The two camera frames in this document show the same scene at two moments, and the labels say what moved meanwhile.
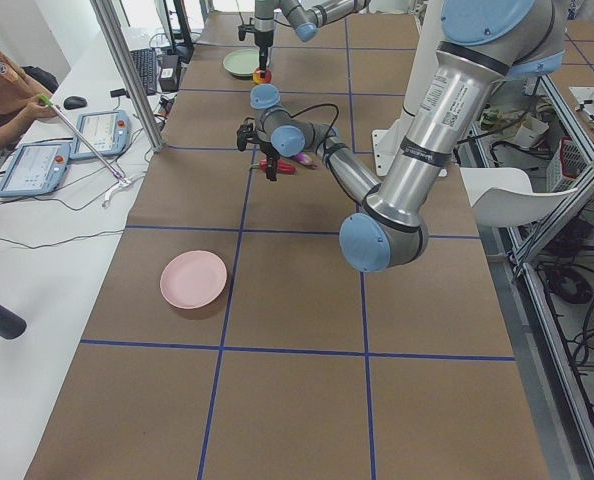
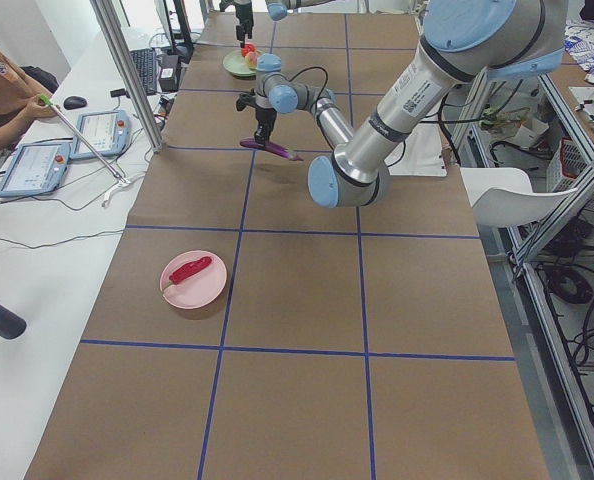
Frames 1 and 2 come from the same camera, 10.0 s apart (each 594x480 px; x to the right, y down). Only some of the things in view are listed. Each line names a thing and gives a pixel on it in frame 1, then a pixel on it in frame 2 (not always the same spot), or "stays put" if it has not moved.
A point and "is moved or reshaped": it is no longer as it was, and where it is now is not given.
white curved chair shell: (503, 196) stays put
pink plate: (192, 279) stays put
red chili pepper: (282, 167) -> (188, 270)
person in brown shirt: (8, 97) stays put
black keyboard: (146, 63) stays put
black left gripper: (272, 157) -> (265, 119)
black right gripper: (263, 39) -> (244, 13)
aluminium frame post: (131, 72) stays put
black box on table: (168, 77) stays put
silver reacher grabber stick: (120, 180) stays put
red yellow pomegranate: (258, 79) is moved or reshaped
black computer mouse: (73, 102) stays put
